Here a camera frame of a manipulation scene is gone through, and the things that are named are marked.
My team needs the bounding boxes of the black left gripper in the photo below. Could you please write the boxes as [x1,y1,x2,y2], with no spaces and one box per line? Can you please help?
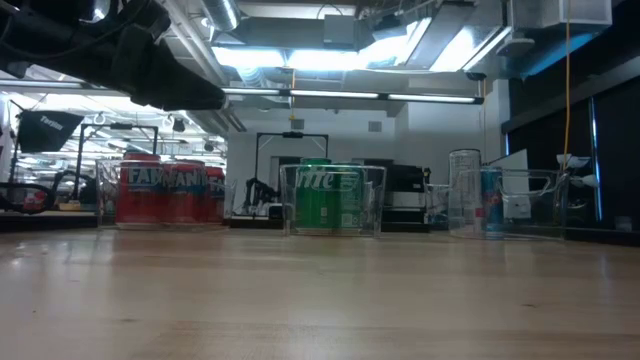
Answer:
[0,0,227,112]

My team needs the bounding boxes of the red Fanta soda can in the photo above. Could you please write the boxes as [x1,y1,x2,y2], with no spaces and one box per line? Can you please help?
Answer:
[159,159,207,224]
[115,152,162,225]
[203,165,226,224]

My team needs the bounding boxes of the green Sprite soda can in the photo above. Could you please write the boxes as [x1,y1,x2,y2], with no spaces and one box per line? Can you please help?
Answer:
[294,157,335,232]
[329,162,366,231]

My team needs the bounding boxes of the silver blue slim can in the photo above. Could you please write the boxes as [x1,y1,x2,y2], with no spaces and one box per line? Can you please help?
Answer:
[480,167,504,236]

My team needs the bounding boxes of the clear plastic bin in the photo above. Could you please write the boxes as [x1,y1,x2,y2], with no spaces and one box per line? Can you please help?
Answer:
[425,167,570,241]
[94,158,236,231]
[279,163,387,237]

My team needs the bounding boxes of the black softbox light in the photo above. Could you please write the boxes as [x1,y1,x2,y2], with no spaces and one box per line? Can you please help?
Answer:
[17,109,85,154]

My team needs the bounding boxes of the long ceiling light bar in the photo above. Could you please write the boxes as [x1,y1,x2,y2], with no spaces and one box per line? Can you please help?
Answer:
[221,87,485,105]

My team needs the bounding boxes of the black cabinet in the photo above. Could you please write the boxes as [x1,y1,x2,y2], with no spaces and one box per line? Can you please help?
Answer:
[385,163,432,224]

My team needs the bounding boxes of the white box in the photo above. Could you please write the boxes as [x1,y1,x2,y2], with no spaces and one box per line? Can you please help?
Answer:
[489,148,531,221]

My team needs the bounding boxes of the black metal stand frame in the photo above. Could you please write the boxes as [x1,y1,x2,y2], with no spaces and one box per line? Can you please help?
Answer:
[254,131,330,216]
[75,122,160,201]

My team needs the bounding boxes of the silver ceiling duct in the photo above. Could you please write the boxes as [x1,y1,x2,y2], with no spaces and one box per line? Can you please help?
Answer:
[199,0,242,32]

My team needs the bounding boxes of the black aluminium table frame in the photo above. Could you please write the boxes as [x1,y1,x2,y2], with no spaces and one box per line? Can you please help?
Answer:
[0,209,640,247]

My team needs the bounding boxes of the yellow hanging cable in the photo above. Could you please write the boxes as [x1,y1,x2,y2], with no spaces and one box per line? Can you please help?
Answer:
[562,0,572,157]

